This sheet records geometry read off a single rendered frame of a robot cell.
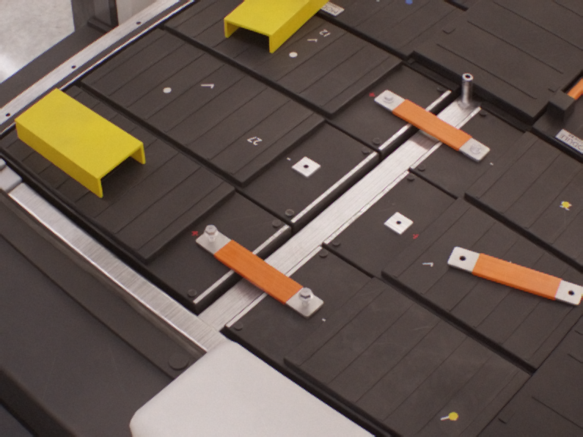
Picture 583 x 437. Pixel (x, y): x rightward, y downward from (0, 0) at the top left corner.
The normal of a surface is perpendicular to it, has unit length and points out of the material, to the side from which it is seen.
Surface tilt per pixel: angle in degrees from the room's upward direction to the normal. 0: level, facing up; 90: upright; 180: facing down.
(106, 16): 90
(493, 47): 0
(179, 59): 0
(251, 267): 0
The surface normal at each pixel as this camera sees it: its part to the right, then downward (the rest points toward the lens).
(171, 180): -0.03, -0.69
